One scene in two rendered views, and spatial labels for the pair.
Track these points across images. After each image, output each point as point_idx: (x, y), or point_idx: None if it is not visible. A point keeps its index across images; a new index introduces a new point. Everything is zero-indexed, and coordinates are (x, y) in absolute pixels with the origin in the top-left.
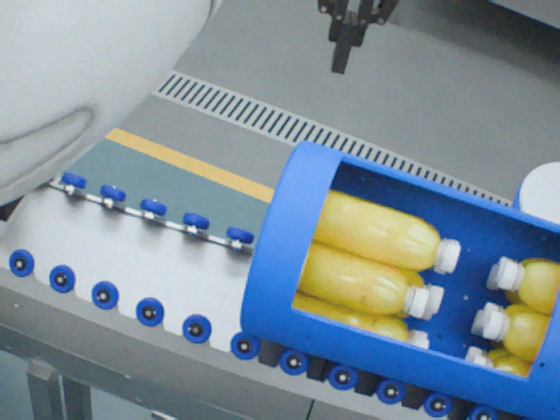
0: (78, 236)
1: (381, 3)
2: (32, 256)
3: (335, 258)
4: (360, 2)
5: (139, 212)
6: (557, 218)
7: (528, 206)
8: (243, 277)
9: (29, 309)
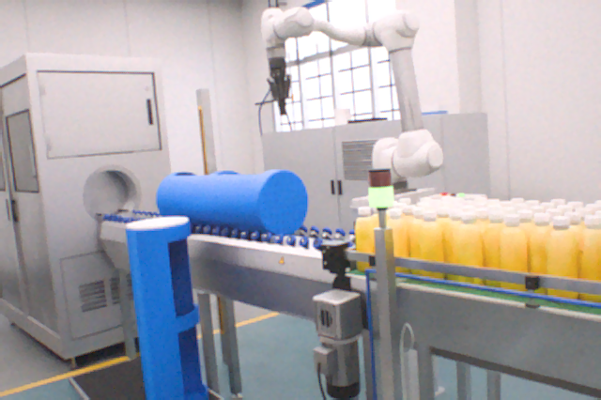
0: None
1: (274, 95)
2: None
3: None
4: (279, 94)
5: (308, 250)
6: (172, 221)
7: (177, 222)
8: (285, 244)
9: None
